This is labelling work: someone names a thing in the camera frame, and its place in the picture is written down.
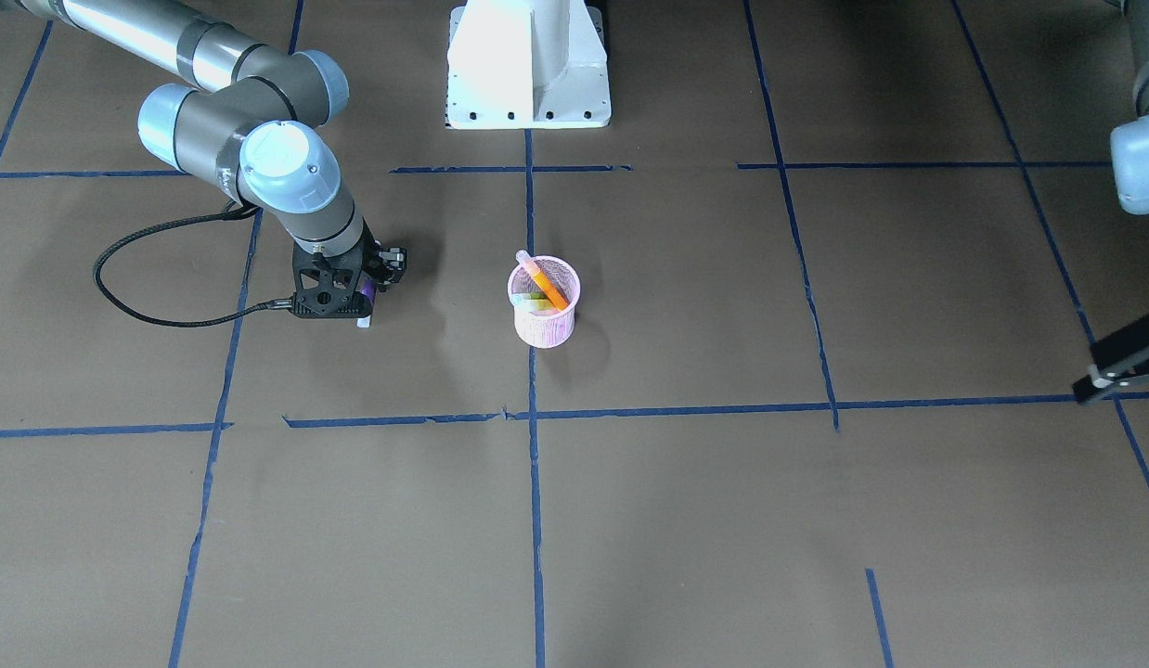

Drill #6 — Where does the green marker pen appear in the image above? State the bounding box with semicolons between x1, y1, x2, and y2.
510;292;556;313

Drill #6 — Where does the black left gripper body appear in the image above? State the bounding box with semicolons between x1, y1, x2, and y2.
1072;314;1149;405

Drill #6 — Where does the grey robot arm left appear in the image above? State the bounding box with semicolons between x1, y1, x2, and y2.
1072;1;1149;405

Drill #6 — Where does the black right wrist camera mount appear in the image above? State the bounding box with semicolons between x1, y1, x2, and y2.
364;244;407;292

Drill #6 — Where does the purple marker pen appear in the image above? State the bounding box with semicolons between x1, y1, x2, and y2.
355;277;378;328

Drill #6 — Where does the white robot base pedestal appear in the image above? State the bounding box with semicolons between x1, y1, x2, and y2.
445;1;614;131

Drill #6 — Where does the pink mesh pen holder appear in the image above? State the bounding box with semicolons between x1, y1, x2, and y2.
507;255;583;348

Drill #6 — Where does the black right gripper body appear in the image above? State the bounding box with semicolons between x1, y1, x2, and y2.
291;231;376;320

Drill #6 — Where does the orange marker pen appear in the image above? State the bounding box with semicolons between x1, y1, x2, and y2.
515;249;570;312

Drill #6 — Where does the black camera cable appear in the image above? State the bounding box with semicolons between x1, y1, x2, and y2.
93;206;296;329

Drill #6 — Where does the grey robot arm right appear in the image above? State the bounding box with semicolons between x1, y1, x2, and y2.
0;1;407;325

